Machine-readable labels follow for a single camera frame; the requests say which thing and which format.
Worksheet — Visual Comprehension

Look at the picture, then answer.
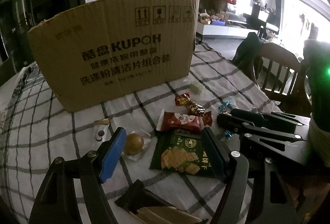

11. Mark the black brown snack packet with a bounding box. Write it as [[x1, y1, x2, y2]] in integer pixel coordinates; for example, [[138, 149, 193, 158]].
[[115, 180, 208, 224]]

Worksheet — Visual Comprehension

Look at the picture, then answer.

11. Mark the checkered white tablecloth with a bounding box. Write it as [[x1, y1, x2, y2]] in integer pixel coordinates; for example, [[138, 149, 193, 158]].
[[1, 43, 277, 223]]

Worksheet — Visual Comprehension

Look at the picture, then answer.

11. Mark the dark green cracker packet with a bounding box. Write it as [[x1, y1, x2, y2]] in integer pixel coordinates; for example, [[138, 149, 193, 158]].
[[149, 129, 217, 178]]

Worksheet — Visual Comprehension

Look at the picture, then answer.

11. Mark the round brown snack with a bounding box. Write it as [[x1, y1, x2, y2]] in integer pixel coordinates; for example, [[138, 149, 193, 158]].
[[122, 129, 152, 161]]

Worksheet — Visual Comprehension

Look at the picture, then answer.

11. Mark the white gold snack bar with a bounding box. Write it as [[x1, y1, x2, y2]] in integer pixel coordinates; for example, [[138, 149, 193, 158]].
[[93, 118, 110, 142]]

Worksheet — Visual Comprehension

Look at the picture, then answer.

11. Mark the pale green wrapped snack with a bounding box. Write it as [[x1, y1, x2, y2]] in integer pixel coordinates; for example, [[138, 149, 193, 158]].
[[189, 81, 204, 95]]

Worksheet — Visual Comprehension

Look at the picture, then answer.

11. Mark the white low tv cabinet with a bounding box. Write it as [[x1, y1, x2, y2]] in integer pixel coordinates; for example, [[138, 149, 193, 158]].
[[196, 13, 258, 39]]

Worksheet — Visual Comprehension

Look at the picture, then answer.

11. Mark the red gold candy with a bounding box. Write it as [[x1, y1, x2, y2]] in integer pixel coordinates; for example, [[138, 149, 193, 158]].
[[174, 92, 213, 127]]

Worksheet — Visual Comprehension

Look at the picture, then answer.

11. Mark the dark jacket on chair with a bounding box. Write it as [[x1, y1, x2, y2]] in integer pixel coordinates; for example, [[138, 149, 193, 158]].
[[232, 32, 263, 70]]

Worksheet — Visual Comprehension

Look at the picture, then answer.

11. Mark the brown cardboard box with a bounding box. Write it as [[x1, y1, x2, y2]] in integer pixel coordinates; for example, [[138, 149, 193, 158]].
[[27, 0, 200, 112]]

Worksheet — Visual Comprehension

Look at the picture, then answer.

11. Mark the wooden dining chair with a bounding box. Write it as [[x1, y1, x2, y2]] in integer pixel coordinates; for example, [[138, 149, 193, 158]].
[[253, 42, 312, 117]]

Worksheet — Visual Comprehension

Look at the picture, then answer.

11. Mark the blue wrapped candy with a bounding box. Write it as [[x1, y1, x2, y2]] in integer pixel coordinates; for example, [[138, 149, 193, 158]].
[[218, 101, 231, 114], [220, 130, 234, 142]]

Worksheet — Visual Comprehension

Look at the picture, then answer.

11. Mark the red snack packet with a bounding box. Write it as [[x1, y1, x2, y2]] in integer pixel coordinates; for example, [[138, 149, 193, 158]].
[[156, 109, 202, 133]]

